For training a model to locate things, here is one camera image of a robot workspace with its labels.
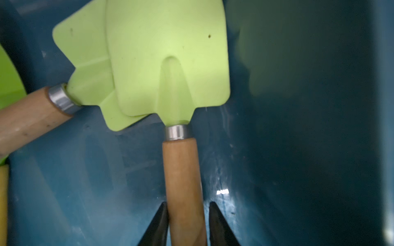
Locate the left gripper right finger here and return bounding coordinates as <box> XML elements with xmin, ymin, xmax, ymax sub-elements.
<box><xmin>209</xmin><ymin>202</ymin><xmax>240</xmax><ymax>246</ymax></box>

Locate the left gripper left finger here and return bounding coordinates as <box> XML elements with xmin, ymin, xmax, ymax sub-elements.
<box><xmin>138</xmin><ymin>202</ymin><xmax>169</xmax><ymax>246</ymax></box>

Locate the teal plastic storage box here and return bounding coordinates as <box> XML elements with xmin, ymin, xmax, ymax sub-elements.
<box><xmin>7</xmin><ymin>1</ymin><xmax>394</xmax><ymax>246</ymax></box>

